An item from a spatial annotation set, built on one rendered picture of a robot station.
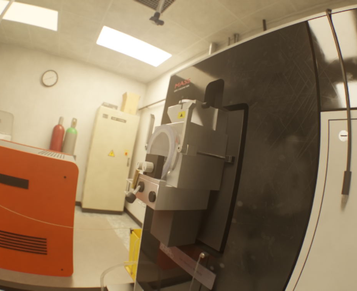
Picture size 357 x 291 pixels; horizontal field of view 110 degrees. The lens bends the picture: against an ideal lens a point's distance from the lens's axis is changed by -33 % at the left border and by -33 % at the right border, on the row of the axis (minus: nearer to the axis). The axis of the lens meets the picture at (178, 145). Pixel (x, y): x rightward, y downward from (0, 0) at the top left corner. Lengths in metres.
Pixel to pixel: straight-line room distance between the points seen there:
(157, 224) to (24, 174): 0.43
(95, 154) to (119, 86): 1.51
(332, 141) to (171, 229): 0.25
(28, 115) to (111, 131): 1.67
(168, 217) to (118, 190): 3.24
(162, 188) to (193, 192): 0.06
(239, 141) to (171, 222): 0.17
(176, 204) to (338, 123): 0.24
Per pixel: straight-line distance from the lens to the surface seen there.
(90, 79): 3.89
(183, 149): 0.25
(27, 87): 3.90
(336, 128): 0.24
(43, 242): 0.68
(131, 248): 0.69
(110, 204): 3.56
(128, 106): 3.56
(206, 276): 0.34
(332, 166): 0.23
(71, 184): 0.60
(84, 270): 0.80
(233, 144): 0.31
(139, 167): 0.28
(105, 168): 3.39
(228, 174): 0.31
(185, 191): 0.28
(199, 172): 0.28
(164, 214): 0.31
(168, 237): 0.30
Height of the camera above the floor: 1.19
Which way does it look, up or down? 6 degrees up
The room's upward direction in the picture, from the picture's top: 10 degrees clockwise
